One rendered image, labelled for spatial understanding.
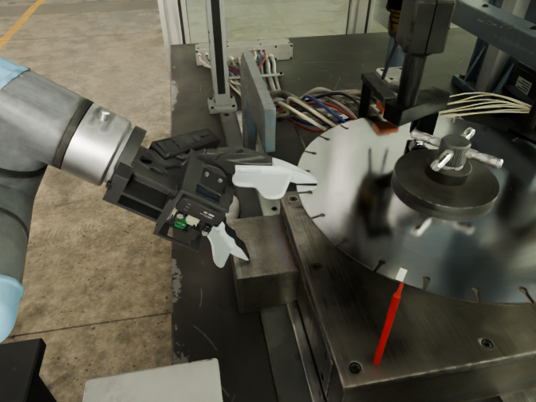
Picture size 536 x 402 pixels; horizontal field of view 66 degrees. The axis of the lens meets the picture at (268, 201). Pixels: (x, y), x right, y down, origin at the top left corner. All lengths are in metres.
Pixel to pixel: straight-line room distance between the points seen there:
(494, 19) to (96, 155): 0.61
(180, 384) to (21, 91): 0.29
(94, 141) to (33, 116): 0.05
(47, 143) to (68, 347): 1.20
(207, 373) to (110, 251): 1.47
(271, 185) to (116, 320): 1.21
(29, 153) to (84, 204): 1.66
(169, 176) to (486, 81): 0.93
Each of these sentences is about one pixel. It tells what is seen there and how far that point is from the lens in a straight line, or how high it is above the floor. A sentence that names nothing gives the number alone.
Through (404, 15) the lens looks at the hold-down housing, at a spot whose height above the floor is 1.11.
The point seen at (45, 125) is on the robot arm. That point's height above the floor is 1.05.
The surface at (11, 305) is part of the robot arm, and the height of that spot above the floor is 0.97.
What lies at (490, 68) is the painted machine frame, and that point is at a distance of 1.20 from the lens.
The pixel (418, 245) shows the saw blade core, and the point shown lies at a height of 0.95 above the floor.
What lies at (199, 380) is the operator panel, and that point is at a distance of 0.38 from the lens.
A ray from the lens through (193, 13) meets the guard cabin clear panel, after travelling 1.57.
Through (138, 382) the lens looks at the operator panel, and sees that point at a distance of 0.39.
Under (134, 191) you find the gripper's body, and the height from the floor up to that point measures 0.98.
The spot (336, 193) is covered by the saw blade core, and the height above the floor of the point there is 0.95.
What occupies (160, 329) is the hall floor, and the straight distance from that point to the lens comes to 1.52.
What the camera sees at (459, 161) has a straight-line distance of 0.48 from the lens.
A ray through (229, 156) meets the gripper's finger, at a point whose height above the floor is 0.99.
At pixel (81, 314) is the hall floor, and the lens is 1.64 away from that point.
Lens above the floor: 1.23
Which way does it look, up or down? 39 degrees down
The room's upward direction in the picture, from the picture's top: straight up
